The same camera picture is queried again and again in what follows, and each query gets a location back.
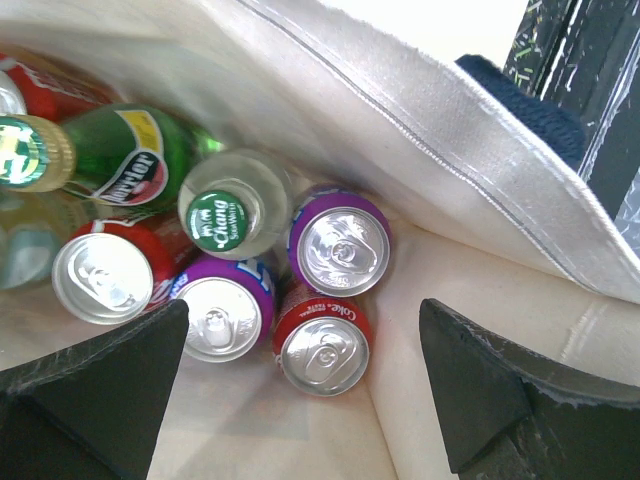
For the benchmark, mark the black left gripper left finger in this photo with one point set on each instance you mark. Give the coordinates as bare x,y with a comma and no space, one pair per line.
93,410

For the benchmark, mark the purple soda can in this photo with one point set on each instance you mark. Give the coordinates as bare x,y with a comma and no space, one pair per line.
339,243

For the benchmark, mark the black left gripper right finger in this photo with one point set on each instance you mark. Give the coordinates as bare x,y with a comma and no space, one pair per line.
507,412

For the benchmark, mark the red cola can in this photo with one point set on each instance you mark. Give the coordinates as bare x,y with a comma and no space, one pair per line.
321,344
34,90
113,270

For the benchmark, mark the beige canvas tote bag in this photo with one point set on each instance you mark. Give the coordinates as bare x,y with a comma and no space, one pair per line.
486,219

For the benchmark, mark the purple Fanta can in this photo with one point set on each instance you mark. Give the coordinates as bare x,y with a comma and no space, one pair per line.
231,306

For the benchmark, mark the clear glass bottle green cap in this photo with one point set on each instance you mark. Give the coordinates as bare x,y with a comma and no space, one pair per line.
33,229

